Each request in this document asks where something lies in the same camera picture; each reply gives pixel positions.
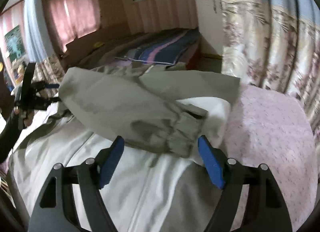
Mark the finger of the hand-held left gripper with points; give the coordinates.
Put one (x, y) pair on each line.
(51, 86)
(48, 101)

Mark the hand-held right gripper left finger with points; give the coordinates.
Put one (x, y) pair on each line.
(111, 164)

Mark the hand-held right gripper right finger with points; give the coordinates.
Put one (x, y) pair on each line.
(211, 164)

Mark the olive and white jacket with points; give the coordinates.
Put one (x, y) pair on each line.
(125, 97)

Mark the person's left hand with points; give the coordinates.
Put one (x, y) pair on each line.
(28, 119)

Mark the small yellow object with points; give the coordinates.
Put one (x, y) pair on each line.
(98, 44)

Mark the low bed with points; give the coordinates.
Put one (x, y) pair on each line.
(105, 52)

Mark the pink floral table cloth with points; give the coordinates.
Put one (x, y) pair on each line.
(270, 134)

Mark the blue floral curtain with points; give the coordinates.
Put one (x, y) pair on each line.
(35, 22)
(262, 34)

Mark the pink window curtain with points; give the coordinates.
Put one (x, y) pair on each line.
(72, 17)

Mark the striped blue pink blanket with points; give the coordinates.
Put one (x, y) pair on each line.
(162, 49)

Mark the white wardrobe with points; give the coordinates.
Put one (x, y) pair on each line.
(207, 22)

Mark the green wall poster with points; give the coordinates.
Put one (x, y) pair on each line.
(15, 43)

